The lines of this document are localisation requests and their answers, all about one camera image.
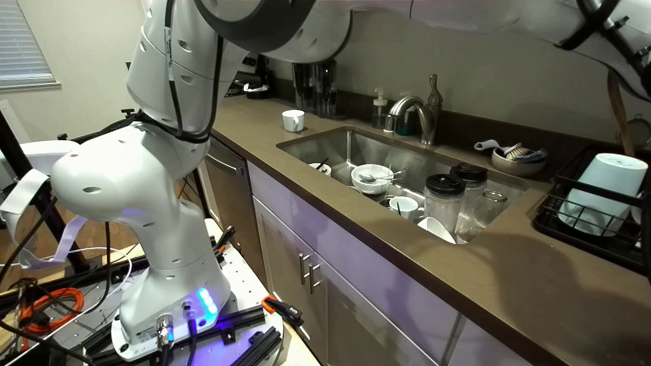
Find wooden spatula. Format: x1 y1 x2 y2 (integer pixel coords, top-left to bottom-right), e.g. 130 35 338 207
607 70 632 154

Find white window blind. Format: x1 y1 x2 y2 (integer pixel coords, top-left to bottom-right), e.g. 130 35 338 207
0 0 62 95

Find small white cup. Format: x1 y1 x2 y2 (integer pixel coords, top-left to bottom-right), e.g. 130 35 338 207
386 194 424 224

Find silver cabinet handle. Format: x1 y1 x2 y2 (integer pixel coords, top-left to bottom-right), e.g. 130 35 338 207
297 250 313 287
307 260 325 296

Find brushed steel kitchen faucet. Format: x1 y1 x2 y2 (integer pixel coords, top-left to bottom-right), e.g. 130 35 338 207
384 71 444 149

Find white perforated robot table top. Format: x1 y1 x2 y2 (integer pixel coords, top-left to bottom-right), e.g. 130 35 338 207
79 217 322 366

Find small grey utensil bowl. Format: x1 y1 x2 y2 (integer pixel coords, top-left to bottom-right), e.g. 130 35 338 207
490 141 549 179

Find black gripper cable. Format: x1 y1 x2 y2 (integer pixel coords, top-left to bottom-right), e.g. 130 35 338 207
557 0 651 78

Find stainless steel dishwasher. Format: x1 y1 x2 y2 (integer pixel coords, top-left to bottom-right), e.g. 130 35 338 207
202 134 263 272

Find clear soap dispenser white pump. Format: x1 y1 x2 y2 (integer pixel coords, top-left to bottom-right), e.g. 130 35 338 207
370 87 390 130

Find orange black clamp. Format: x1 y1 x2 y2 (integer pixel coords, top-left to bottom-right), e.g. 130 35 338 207
214 224 240 259
261 296 307 334

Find orange cable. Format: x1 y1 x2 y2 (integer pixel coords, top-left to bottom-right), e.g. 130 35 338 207
18 286 87 335

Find black tripod stand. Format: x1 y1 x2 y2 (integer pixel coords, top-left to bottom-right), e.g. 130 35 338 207
0 111 89 272

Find stainless steel sink basin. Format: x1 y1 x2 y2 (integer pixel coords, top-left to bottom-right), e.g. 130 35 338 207
274 127 537 248

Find black aluminium rail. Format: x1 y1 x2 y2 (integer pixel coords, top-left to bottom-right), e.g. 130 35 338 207
230 326 286 366
162 305 269 342

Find clear blender jar black lid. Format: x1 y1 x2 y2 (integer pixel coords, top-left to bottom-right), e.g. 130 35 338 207
424 174 469 237
449 161 490 206

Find white flat ribbon cable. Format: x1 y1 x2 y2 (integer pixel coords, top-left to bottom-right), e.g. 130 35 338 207
0 170 93 269

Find grey lower kitchen cabinets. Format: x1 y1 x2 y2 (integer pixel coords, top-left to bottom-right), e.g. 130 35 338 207
246 161 531 366

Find silver countertop toaster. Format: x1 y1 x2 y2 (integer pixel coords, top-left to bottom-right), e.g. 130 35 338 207
230 54 276 98

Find clear drinking glass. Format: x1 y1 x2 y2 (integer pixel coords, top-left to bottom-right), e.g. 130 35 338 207
474 187 511 228

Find white plate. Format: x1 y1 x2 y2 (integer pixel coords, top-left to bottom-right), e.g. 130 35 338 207
307 161 333 179

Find pale blue cup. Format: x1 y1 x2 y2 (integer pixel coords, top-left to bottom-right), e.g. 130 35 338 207
562 151 651 241

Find wide white ceramic bowl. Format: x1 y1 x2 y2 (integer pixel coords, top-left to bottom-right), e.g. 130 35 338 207
348 164 398 197

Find black wire dish rack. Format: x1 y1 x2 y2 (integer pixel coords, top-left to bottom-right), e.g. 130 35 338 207
531 144 651 278

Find white ceramic mug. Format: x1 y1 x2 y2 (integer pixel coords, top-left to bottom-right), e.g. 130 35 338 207
281 108 307 134

